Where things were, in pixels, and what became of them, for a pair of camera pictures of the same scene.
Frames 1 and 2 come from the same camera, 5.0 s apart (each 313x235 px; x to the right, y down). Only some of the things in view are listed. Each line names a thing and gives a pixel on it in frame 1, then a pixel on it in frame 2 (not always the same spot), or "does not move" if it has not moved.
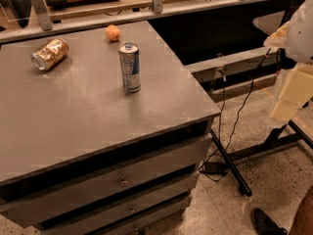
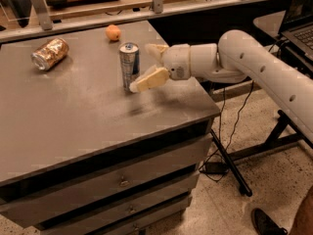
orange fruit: (112, 33) does not move
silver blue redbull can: (129, 57) does not move
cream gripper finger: (278, 39) to (156, 50)
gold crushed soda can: (48, 54) does not move
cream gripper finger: (296, 90) to (155, 76)
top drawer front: (42, 208) does not move
